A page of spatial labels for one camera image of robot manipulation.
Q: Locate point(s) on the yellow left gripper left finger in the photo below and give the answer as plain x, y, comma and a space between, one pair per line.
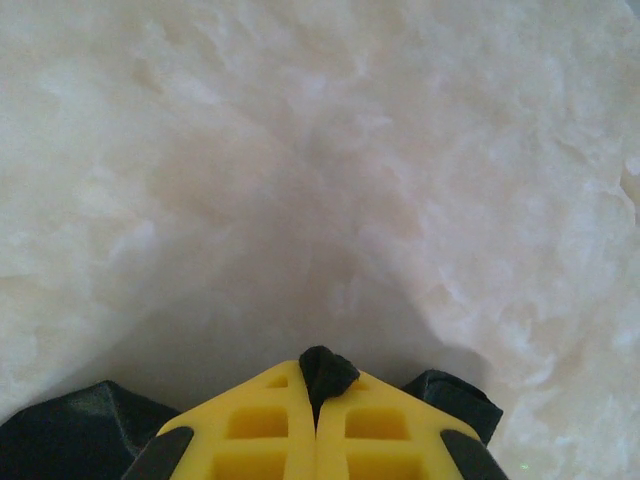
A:
250, 430

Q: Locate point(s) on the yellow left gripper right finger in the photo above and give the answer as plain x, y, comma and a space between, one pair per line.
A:
380, 430

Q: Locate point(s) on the black t-shirt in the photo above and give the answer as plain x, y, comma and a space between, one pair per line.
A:
60, 425

